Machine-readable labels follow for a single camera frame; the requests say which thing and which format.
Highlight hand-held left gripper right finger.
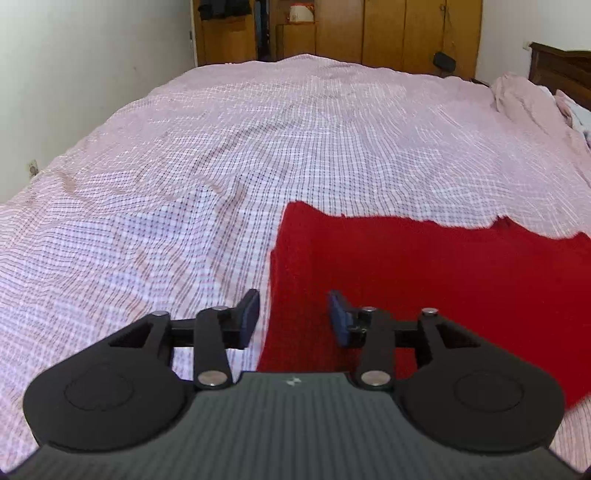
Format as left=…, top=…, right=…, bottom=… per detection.
left=327, top=291, right=482, bottom=389

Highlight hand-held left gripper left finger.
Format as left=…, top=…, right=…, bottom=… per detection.
left=107, top=289, right=260, bottom=389

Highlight red knit sweater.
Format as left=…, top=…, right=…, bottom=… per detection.
left=256, top=202, right=591, bottom=410

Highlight dark hanging clothes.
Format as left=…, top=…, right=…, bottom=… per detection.
left=198, top=0, right=253, bottom=20

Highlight pink checked bedsheet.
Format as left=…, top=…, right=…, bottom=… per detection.
left=0, top=54, right=591, bottom=472

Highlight black bag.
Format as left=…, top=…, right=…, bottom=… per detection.
left=433, top=52, right=458, bottom=75

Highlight pink quilt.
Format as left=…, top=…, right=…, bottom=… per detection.
left=489, top=72, right=591, bottom=185

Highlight wooden wardrobe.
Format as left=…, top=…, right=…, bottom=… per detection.
left=191, top=0, right=483, bottom=80

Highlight white round appliance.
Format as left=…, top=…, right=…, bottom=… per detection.
left=288, top=3, right=317, bottom=24

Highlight white fluffy blanket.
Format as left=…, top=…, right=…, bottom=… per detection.
left=568, top=99, right=591, bottom=149

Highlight dark wooden headboard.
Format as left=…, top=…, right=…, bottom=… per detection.
left=529, top=41, right=591, bottom=114

